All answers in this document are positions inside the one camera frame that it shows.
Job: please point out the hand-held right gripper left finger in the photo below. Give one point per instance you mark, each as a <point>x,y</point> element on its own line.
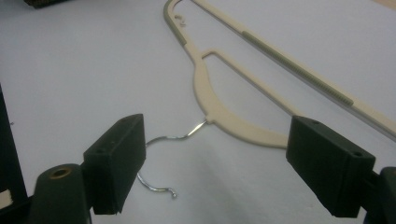
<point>115,161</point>

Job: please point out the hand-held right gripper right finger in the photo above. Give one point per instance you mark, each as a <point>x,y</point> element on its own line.
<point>327,165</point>

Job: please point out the beige plastic hanger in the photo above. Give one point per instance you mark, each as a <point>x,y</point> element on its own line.
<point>211,102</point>

